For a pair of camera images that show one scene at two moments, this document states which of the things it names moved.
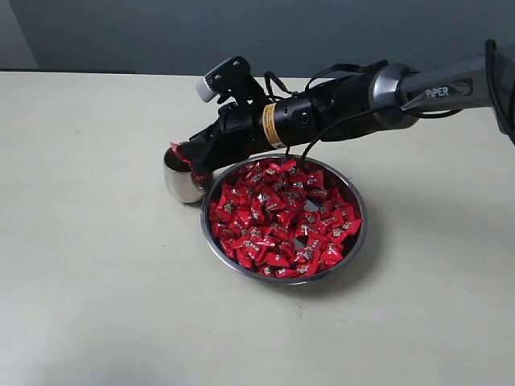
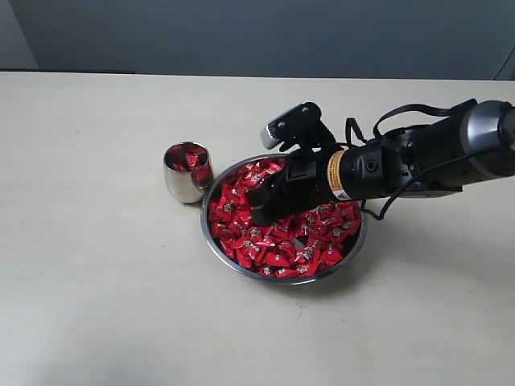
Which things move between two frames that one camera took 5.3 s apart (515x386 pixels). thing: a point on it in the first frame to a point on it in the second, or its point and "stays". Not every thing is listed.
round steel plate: [284, 219] stays
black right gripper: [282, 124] to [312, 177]
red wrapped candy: [251, 250] stays
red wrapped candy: [282, 259] stays
